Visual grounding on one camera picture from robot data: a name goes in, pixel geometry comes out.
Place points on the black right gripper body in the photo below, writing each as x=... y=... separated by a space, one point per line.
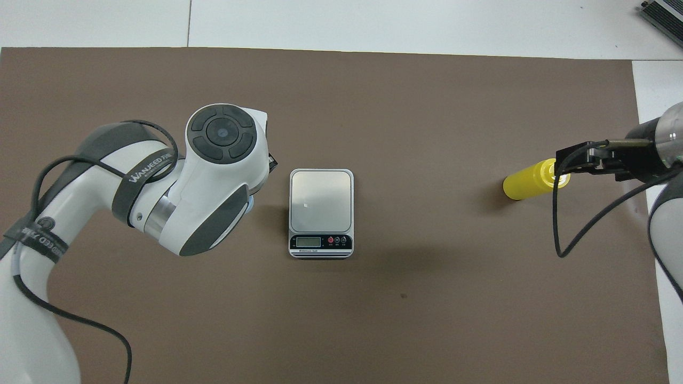
x=640 y=154

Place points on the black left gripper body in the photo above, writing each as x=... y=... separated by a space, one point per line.
x=272 y=162

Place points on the yellow squeeze seasoning bottle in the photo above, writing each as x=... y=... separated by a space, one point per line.
x=525 y=184

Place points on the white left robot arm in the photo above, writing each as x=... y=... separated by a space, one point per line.
x=213 y=176

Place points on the silver digital kitchen scale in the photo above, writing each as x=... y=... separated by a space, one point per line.
x=321 y=205

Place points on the black ribbed metal device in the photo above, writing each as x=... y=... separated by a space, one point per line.
x=664 y=16

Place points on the brown table mat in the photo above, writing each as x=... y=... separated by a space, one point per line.
x=373 y=320

